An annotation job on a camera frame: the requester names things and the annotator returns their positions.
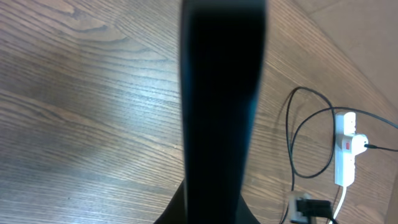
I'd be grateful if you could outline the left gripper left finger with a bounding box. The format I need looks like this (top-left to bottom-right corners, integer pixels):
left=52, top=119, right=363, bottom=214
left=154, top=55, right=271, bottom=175
left=154, top=182, right=187, bottom=224

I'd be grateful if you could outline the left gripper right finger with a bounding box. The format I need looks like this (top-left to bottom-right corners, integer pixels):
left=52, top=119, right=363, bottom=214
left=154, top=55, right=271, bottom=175
left=238, top=195, right=260, bottom=224

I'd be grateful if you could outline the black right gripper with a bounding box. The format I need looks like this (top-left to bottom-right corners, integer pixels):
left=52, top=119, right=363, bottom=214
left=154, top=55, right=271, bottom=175
left=296, top=199, right=333, bottom=218

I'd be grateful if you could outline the Samsung Galaxy smartphone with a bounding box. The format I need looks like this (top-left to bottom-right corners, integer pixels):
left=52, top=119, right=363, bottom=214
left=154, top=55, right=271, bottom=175
left=180, top=0, right=267, bottom=223

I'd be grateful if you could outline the white charger plug adapter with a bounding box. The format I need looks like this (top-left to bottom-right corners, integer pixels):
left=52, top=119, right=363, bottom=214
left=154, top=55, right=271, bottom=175
left=341, top=134, right=369, bottom=156

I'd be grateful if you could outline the white power strip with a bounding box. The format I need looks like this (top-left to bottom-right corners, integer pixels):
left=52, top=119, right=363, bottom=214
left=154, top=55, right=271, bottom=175
left=335, top=112, right=356, bottom=187

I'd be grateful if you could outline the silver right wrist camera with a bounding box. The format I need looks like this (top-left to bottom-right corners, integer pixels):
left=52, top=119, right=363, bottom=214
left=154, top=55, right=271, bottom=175
left=287, top=191, right=312, bottom=224

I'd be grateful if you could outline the white power strip cord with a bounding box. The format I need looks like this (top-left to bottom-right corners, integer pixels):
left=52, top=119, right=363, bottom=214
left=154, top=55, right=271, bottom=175
left=328, top=185, right=348, bottom=224

